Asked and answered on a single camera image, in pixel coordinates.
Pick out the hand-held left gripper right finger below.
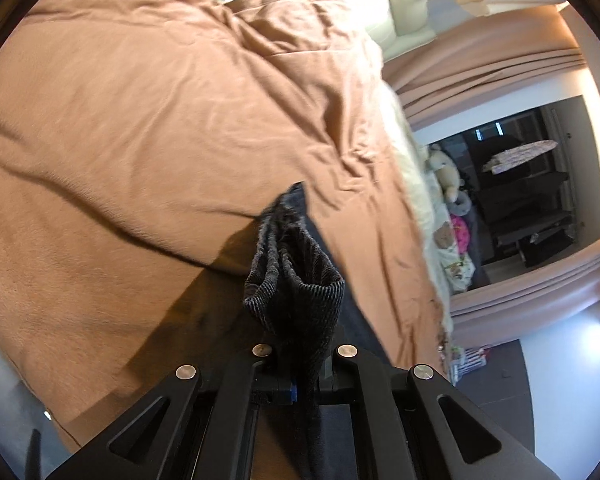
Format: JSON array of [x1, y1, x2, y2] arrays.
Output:
[[320, 342, 561, 480]]

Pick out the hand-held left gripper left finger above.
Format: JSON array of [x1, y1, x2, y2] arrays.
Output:
[[45, 342, 301, 480]]

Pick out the black pants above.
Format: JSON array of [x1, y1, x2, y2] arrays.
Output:
[[242, 181, 396, 480]]

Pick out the pink striped bag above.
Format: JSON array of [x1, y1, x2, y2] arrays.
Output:
[[450, 342, 493, 386]]

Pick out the bear print pillow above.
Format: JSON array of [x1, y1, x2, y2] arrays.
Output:
[[427, 210, 476, 296]]

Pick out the pink cloth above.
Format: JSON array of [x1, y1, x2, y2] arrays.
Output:
[[450, 214, 473, 256]]

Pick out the cream bed cover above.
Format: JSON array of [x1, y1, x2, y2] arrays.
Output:
[[380, 80, 456, 341]]

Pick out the pink curtain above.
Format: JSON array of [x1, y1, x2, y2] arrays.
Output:
[[450, 250, 600, 356], [382, 25, 588, 131]]

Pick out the grey plush toy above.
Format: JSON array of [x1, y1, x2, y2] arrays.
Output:
[[447, 187, 473, 216]]

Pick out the beige plush toy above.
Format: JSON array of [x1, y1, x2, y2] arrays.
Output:
[[427, 144, 463, 201]]

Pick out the hanging floral garment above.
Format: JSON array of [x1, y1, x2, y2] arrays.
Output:
[[482, 139, 558, 176]]

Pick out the brown blanket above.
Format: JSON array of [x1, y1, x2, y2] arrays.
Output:
[[0, 0, 453, 453]]

